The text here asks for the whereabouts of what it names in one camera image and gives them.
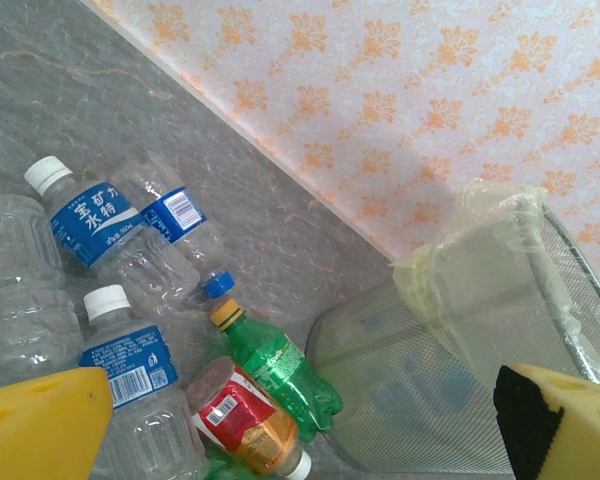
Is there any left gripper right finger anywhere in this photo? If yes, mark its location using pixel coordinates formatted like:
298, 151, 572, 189
493, 362, 600, 480

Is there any metal mesh bin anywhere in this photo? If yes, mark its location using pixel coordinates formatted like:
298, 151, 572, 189
305, 197, 600, 476

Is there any white-cap bottle Chinese blue label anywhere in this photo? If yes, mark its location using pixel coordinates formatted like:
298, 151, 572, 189
23, 154, 202, 314

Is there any clear bottle blue cap barcode label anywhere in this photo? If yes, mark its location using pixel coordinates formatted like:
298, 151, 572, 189
110, 152, 237, 301

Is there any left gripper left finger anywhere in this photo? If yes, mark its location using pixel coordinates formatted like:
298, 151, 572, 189
0, 367, 114, 480

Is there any large clear unlabelled bottle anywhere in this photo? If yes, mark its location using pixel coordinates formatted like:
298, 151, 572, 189
0, 192, 84, 384

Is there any green soda bottle yellow cap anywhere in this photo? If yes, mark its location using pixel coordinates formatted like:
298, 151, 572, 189
208, 298, 343, 445
204, 444, 261, 480

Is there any clear plastic bin liner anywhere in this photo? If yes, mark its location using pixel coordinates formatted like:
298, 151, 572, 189
390, 177, 591, 381

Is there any red label bottle white cap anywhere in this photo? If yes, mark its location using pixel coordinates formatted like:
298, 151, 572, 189
185, 355, 313, 479

